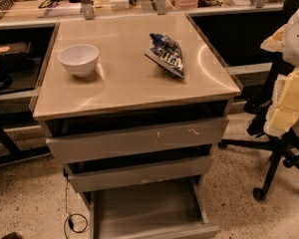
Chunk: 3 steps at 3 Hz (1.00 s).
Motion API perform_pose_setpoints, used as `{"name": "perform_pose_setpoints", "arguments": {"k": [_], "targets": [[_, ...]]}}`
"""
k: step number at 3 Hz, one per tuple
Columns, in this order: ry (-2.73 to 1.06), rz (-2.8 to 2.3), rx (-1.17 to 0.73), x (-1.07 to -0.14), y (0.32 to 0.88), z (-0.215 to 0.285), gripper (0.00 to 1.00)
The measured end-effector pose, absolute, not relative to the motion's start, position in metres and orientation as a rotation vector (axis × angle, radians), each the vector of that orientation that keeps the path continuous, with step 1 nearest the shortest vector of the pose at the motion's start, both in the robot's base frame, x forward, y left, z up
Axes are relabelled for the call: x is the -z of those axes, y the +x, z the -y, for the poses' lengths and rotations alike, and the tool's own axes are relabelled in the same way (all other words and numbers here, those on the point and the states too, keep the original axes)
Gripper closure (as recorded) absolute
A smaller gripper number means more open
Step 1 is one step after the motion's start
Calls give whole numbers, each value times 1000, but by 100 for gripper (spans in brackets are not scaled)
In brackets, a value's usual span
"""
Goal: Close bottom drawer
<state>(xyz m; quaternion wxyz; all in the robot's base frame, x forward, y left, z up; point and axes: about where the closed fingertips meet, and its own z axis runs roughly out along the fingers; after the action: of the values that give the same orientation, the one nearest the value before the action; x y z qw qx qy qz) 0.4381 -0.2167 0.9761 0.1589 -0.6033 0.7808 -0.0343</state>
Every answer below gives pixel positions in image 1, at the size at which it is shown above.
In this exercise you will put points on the grey drawer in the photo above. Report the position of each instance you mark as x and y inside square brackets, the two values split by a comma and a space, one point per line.
[140, 174]
[160, 210]
[136, 140]

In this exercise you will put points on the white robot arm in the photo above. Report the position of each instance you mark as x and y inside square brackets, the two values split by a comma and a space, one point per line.
[283, 113]

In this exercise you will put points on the grey drawer cabinet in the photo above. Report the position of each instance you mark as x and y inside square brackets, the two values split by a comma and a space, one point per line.
[127, 89]

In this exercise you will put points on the blue snack bag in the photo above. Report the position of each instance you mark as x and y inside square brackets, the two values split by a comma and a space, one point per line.
[167, 53]

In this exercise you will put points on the white bowl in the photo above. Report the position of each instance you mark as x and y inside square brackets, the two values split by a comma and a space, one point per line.
[79, 60]

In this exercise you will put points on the black office chair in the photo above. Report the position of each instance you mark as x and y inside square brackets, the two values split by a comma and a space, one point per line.
[284, 149]

